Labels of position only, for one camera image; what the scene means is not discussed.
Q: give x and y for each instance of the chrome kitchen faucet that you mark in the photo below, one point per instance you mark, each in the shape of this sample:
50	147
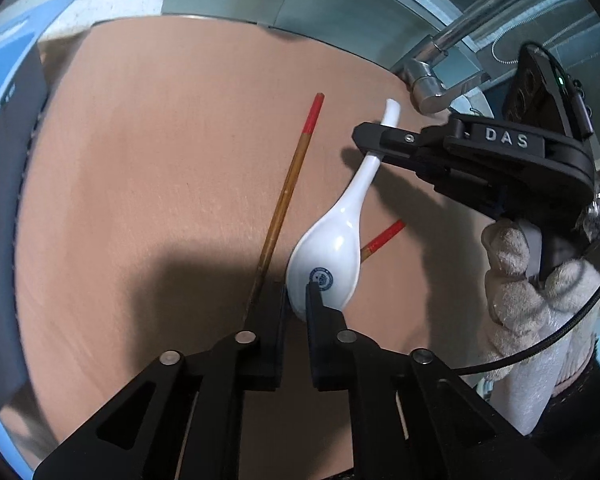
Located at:
427	43

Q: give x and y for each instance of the blue plastic utensil basket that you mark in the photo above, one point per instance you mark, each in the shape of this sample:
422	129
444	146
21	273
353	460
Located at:
23	95

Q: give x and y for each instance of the stainless steel sink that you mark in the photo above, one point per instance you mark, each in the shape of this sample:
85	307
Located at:
570	29

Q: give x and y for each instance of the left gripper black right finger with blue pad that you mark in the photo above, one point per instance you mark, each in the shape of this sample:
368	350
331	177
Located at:
411	416

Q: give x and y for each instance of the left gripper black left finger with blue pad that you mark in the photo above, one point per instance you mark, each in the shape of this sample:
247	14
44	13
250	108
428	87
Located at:
181	417

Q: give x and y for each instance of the beige gloved hand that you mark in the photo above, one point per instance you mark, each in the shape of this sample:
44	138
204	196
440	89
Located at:
521	315

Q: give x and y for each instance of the white ceramic spoon with logo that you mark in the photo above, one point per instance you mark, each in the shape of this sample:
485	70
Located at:
329	252

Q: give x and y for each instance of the black camera box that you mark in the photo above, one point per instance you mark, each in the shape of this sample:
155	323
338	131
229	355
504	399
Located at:
543	95

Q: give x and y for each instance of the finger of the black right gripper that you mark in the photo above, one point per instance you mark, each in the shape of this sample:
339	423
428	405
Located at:
390	142

